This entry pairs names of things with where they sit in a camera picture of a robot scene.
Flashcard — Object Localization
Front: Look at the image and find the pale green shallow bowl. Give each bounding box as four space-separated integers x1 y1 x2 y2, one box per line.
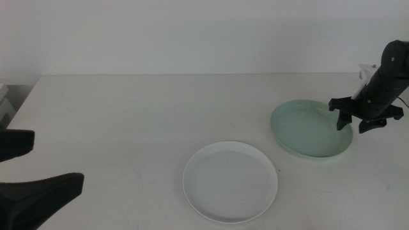
270 99 354 158

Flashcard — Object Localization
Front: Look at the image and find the white shallow bowl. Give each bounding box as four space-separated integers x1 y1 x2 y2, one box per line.
181 141 279 224

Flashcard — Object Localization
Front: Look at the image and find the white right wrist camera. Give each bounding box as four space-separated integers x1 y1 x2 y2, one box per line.
350 63 377 100

